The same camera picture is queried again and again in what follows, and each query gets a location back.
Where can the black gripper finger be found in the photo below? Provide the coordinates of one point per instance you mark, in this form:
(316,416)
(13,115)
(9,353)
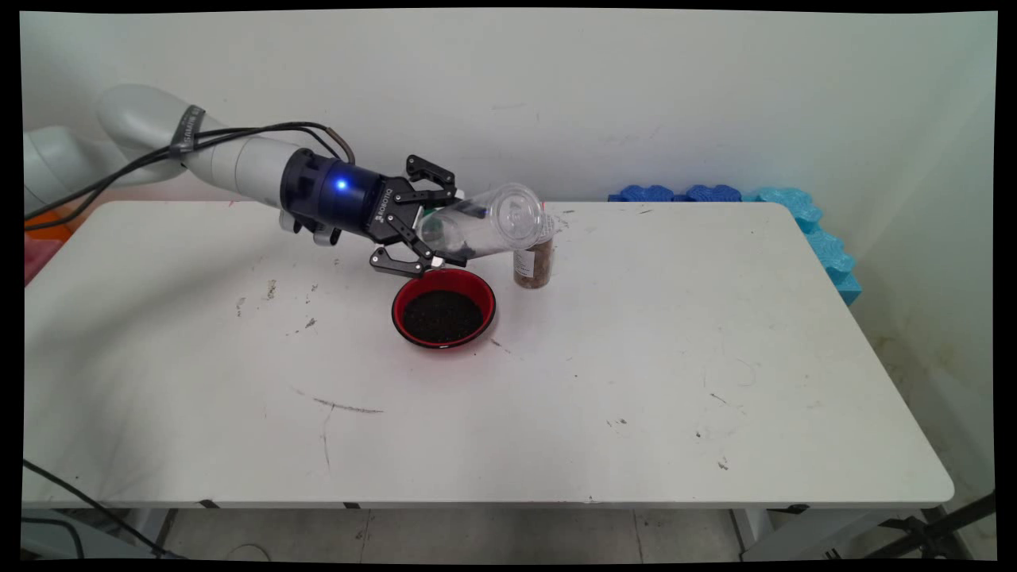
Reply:
(397,264)
(443,181)

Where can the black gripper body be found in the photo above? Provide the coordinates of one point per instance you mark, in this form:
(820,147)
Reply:
(357,199)

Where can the clear plastic jar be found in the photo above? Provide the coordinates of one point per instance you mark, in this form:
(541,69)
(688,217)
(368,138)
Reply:
(508,222)

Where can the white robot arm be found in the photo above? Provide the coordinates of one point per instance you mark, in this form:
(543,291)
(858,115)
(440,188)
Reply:
(238,167)

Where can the red bowl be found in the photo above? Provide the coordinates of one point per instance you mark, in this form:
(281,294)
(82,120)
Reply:
(445,278)

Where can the black seeds heap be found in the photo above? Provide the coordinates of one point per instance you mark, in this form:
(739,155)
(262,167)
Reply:
(443,318)

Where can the spice jar with white lid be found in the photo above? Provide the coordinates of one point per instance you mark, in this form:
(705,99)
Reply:
(534,272)

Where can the orange red bin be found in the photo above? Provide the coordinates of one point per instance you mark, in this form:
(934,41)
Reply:
(52,226)

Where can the light blue foam mat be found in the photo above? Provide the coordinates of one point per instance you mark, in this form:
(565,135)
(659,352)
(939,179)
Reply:
(794,206)

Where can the grey table leg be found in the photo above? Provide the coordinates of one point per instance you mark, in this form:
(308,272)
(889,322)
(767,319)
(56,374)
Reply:
(794,536)
(119,532)

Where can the black stand bar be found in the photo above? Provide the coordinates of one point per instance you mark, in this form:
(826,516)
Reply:
(945,520)

